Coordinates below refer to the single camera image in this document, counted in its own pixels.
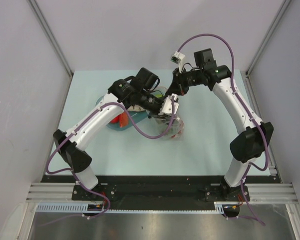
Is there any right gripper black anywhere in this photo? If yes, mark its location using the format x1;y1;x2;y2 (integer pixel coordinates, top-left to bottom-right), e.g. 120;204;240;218
166;66;204;96

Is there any clear zip top bag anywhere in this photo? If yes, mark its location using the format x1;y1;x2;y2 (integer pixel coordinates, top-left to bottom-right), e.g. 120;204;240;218
148;86;184;140

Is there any red cherry tomato bunch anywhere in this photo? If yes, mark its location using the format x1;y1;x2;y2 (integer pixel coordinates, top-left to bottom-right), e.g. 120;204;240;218
168;119;184;139

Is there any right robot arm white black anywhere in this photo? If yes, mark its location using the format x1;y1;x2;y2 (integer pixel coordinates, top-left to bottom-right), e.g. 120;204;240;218
165;48;274;201

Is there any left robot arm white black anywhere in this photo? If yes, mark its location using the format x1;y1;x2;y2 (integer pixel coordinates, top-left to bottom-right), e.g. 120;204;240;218
53;67;178;200

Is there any grey fish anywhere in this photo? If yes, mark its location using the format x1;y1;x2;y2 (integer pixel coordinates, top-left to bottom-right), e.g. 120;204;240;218
127;105;145;112

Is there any teal plastic tray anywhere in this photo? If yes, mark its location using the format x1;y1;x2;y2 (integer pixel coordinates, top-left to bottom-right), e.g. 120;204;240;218
96;84;168;132

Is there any red apple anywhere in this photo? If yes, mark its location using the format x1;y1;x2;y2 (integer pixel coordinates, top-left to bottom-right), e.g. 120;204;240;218
110;116;120;124

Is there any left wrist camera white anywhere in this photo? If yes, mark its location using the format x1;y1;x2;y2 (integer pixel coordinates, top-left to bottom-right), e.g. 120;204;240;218
159;94;179;116

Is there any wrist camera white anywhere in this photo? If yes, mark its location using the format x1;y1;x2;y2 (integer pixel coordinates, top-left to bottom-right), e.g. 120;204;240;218
170;51;185;73
159;94;179;116

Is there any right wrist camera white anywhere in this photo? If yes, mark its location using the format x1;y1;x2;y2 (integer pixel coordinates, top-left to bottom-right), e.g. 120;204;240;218
170;51;185;73

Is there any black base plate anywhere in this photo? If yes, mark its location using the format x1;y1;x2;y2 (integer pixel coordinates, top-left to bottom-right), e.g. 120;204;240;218
41;175;281;210

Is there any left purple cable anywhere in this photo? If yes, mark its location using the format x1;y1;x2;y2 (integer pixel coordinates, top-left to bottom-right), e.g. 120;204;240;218
37;94;179;227

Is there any light blue cable duct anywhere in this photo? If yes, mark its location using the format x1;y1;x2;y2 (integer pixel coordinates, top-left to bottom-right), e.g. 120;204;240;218
35;202;239;215

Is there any left aluminium frame post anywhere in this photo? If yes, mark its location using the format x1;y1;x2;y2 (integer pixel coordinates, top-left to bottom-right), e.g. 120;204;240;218
26;0;74;79

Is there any aluminium frame post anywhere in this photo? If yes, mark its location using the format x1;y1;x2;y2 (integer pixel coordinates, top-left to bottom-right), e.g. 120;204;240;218
26;0;74;79
245;0;293;77

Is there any right aluminium frame post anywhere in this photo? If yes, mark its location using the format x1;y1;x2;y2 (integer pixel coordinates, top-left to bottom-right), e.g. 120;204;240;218
245;0;293;77

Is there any aluminium rail front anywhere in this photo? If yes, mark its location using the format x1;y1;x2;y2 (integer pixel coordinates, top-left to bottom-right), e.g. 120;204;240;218
26;183;298;204

